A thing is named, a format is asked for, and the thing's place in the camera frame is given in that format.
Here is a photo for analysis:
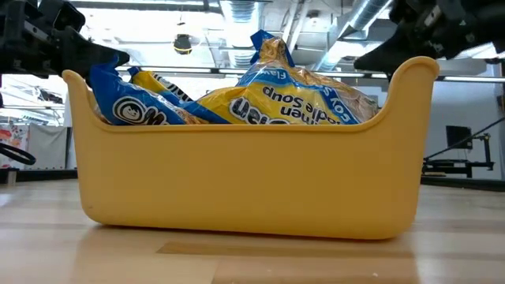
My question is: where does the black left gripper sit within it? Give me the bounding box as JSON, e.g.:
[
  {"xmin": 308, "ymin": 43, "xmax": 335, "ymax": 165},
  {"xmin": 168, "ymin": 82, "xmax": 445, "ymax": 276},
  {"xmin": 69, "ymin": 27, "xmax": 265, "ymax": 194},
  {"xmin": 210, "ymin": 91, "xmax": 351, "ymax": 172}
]
[{"xmin": 0, "ymin": 0, "xmax": 131, "ymax": 80}]

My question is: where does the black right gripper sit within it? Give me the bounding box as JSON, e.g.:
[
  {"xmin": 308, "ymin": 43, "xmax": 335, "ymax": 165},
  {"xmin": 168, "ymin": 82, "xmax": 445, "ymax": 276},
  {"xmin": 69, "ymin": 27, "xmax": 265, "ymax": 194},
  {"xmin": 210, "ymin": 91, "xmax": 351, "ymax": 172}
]
[{"xmin": 353, "ymin": 0, "xmax": 505, "ymax": 74}]

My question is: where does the yellow plastic bin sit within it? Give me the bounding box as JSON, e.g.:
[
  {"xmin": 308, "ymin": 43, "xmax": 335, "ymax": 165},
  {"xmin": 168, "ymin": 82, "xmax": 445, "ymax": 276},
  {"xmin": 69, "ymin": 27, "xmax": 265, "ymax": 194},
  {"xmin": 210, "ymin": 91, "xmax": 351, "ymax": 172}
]
[{"xmin": 62, "ymin": 55, "xmax": 440, "ymax": 241}]

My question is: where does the black hanging ceiling device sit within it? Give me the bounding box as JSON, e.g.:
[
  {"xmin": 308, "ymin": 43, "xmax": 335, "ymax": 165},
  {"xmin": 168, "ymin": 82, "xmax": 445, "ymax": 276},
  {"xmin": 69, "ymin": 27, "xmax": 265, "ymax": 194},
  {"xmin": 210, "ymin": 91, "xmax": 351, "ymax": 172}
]
[{"xmin": 172, "ymin": 33, "xmax": 193, "ymax": 56}]

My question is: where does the black monitor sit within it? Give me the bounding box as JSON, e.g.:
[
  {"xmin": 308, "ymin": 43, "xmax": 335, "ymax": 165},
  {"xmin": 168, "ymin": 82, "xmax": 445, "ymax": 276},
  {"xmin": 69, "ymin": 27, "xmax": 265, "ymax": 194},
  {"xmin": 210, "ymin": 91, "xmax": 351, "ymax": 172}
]
[{"xmin": 445, "ymin": 125, "xmax": 473, "ymax": 151}]

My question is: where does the black diagonal rod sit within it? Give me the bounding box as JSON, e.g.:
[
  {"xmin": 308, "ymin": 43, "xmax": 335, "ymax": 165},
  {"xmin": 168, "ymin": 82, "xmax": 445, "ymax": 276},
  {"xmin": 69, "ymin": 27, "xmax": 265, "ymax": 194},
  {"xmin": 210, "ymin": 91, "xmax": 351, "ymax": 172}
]
[{"xmin": 424, "ymin": 116, "xmax": 505, "ymax": 161}]

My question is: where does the black desk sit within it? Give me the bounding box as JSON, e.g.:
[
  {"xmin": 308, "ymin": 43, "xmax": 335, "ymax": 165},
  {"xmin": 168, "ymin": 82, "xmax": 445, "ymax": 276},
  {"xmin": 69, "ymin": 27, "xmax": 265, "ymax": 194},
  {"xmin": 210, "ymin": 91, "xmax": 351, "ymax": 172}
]
[{"xmin": 421, "ymin": 157, "xmax": 496, "ymax": 178}]

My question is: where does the black monitor stand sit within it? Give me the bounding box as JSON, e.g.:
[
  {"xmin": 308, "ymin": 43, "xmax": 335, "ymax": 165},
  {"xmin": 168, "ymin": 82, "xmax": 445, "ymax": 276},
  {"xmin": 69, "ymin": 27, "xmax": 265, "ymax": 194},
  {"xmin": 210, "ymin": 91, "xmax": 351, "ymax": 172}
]
[{"xmin": 471, "ymin": 133, "xmax": 496, "ymax": 178}]

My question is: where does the silver smooth ceiling duct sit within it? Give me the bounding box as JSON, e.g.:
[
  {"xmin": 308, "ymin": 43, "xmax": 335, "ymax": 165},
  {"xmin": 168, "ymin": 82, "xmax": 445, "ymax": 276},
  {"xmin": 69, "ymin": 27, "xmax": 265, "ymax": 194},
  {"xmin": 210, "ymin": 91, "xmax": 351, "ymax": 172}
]
[{"xmin": 313, "ymin": 0, "xmax": 395, "ymax": 72}]

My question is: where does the black curved cable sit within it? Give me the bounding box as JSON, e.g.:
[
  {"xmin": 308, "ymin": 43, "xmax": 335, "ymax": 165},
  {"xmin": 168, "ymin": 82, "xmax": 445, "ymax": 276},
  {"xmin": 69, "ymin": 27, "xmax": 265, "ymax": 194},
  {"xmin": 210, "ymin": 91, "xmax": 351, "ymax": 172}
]
[{"xmin": 0, "ymin": 141, "xmax": 37, "ymax": 166}]

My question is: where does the silver spiral ceiling duct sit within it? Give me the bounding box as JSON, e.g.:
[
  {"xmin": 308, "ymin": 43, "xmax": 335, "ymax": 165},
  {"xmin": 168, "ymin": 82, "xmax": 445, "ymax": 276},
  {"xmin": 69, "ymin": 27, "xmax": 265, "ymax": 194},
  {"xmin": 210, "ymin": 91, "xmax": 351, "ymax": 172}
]
[{"xmin": 220, "ymin": 0, "xmax": 264, "ymax": 68}]

